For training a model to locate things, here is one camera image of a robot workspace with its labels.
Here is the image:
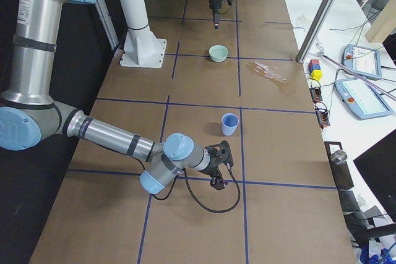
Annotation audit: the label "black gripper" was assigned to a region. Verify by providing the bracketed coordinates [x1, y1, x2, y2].
[209, 0, 222, 29]
[202, 158, 225, 190]

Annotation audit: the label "mint green bowl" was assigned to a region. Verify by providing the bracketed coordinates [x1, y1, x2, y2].
[209, 45, 229, 62]

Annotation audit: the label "light blue paper cup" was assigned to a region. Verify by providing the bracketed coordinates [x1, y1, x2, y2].
[222, 113, 239, 136]

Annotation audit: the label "red blue yellow blocks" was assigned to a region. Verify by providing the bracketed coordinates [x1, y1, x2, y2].
[308, 59, 322, 80]

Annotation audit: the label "orange black power board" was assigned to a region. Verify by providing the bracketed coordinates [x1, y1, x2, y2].
[309, 86, 323, 103]

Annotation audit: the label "steel cylinder cup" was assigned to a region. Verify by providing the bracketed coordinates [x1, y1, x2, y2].
[330, 150, 348, 165]

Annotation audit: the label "far teach pendant tablet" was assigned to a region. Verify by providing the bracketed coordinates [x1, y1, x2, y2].
[342, 45, 382, 80]

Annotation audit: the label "teach pendant tablet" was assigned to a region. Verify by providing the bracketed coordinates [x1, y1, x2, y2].
[335, 79, 394, 120]
[342, 45, 382, 80]

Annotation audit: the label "near teach pendant tablet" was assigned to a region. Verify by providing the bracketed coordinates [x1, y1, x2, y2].
[335, 79, 394, 120]

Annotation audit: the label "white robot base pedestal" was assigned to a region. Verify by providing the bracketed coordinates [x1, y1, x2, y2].
[120, 0, 167, 69]

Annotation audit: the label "black bracket strip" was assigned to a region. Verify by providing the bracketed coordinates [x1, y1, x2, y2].
[324, 141, 354, 190]

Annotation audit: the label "aluminium frame post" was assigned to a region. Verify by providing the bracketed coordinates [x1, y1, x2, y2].
[296, 0, 335, 63]

